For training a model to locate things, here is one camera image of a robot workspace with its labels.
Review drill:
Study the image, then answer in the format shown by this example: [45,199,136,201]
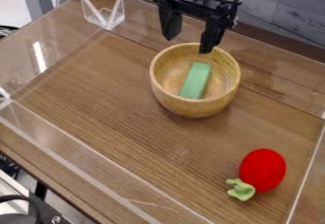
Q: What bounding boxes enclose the clear acrylic tray enclosure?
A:
[0,0,325,224]

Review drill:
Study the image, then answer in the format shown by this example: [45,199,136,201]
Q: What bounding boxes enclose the red felt fruit green stem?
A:
[225,148,287,201]

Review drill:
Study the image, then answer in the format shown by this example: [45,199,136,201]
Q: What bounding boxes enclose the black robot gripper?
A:
[153,0,241,54]

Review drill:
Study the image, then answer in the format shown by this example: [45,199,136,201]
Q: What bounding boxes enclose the black cable loop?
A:
[0,194,42,224]

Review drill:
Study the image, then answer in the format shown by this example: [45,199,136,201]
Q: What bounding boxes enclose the light wooden bowl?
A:
[149,43,240,118]

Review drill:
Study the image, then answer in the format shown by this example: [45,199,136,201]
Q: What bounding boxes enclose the green rectangular block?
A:
[179,63,212,99]

